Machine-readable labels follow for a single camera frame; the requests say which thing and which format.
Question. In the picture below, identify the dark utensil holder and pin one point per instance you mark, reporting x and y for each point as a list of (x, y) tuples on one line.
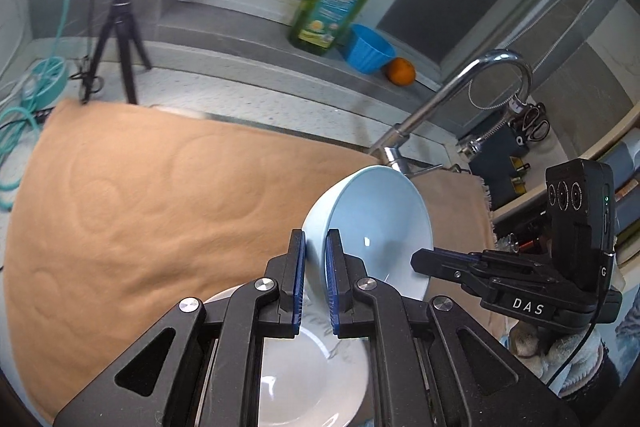
[(500, 167)]

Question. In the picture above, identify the white plate with grey print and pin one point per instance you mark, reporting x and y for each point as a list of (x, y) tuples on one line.
[(310, 387)]

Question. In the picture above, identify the blue ribbed bowl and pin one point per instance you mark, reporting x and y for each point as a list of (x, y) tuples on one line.
[(370, 49)]

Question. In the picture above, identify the orange fruit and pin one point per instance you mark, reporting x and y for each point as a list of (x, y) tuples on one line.
[(400, 72)]

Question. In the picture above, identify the light blue bowl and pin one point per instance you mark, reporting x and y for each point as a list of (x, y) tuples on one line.
[(380, 217)]

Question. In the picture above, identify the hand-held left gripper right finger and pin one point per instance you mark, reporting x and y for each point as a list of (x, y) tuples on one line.
[(331, 279)]

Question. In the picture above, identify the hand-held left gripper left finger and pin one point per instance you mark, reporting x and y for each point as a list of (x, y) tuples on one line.
[(298, 279)]

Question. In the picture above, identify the chrome faucet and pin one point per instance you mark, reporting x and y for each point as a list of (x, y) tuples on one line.
[(440, 99)]

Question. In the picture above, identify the black tripod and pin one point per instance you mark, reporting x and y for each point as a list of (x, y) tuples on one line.
[(122, 22)]

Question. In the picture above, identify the tan towel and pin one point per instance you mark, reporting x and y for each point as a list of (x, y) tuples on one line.
[(150, 207)]

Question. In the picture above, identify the scissors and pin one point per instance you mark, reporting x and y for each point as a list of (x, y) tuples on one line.
[(535, 122)]

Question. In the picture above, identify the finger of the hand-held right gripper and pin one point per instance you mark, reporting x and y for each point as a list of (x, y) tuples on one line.
[(450, 267)]

